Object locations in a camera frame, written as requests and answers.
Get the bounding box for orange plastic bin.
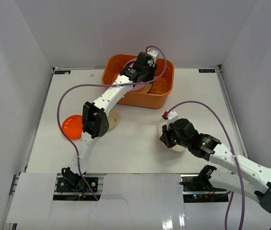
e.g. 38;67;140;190
102;54;174;109

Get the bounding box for beige floral small plate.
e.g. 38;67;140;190
107;109;119;130

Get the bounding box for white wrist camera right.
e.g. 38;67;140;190
162;110;179;124

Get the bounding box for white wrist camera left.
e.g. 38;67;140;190
146;50;159;66

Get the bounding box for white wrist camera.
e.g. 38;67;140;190
162;110;179;124
146;50;159;66

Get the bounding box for orange glossy plate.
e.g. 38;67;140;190
61;115;83;140

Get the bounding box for pink bear plate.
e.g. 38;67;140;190
120;57;156;91

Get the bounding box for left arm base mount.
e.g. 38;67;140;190
55;167;90;193

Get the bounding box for cream bear plate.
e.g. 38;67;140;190
157;116;186;152

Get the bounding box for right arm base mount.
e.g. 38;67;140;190
180;165;229;203

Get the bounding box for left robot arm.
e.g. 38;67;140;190
73;50;159;173

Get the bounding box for yellow bear plate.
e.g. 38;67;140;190
137;83;152;93

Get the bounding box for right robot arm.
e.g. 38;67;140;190
157;118;271;214

